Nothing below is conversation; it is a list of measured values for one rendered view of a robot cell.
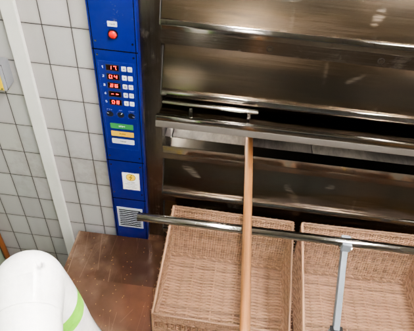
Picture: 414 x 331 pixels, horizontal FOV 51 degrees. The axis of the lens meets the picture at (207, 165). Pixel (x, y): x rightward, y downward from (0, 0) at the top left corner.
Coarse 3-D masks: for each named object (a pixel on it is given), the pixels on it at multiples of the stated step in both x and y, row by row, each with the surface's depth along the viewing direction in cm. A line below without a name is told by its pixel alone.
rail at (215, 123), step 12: (168, 120) 146; (180, 120) 146; (192, 120) 145; (204, 120) 145; (216, 120) 145; (264, 132) 145; (276, 132) 145; (288, 132) 144; (300, 132) 144; (312, 132) 144; (324, 132) 145; (372, 144) 144; (384, 144) 143; (396, 144) 143; (408, 144) 143
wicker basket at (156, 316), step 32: (256, 224) 193; (288, 224) 192; (192, 256) 206; (224, 256) 204; (256, 256) 202; (288, 256) 188; (160, 288) 182; (192, 288) 193; (224, 288) 194; (256, 288) 196; (288, 288) 176; (160, 320) 172; (192, 320) 168; (224, 320) 183; (256, 320) 184; (288, 320) 169
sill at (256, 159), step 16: (176, 144) 174; (192, 144) 175; (208, 144) 175; (224, 144) 176; (240, 160) 174; (256, 160) 173; (272, 160) 173; (288, 160) 172; (304, 160) 172; (320, 160) 173; (336, 160) 173; (352, 160) 174; (368, 160) 174; (368, 176) 173; (384, 176) 172; (400, 176) 171
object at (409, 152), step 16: (160, 112) 151; (176, 112) 152; (208, 112) 155; (224, 112) 156; (272, 112) 159; (288, 112) 160; (176, 128) 147; (192, 128) 147; (208, 128) 146; (224, 128) 146; (304, 128) 150; (320, 128) 151; (336, 128) 152; (352, 128) 153; (368, 128) 154; (384, 128) 155; (400, 128) 157; (320, 144) 146; (336, 144) 145; (352, 144) 144; (368, 144) 144
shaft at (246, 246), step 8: (248, 144) 172; (248, 152) 168; (248, 160) 165; (248, 168) 162; (248, 176) 159; (248, 184) 156; (248, 192) 153; (248, 200) 150; (248, 208) 148; (248, 216) 145; (248, 224) 143; (248, 232) 140; (248, 240) 138; (248, 248) 136; (248, 256) 134; (248, 264) 131; (248, 272) 130; (248, 280) 127; (248, 288) 126; (248, 296) 124; (240, 304) 123; (248, 304) 122; (240, 312) 121; (248, 312) 120; (240, 320) 119; (248, 320) 118; (240, 328) 117; (248, 328) 117
